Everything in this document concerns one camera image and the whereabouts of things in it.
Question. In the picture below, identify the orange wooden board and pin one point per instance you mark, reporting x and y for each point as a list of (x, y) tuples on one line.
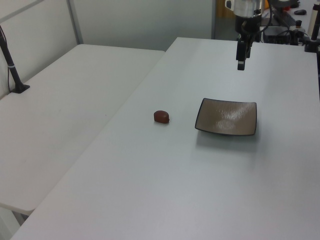
[(225, 8)]

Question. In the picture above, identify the black computer mouse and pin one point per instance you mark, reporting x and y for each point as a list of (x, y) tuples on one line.
[(300, 11)]

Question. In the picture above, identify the black pole with base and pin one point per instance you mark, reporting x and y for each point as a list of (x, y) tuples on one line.
[(10, 67)]

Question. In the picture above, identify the grey partition frame post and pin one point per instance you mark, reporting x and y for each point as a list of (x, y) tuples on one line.
[(75, 22)]

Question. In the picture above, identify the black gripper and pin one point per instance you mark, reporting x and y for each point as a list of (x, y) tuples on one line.
[(250, 23)]

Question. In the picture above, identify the black stand with white cylinder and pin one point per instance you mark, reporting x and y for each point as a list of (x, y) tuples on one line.
[(312, 37)]

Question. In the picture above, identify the square brown ceramic plate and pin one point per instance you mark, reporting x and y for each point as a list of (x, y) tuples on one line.
[(226, 117)]

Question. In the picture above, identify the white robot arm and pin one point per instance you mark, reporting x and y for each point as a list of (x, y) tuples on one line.
[(247, 7)]

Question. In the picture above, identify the small brown round food item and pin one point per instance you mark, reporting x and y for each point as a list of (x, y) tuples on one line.
[(162, 117)]

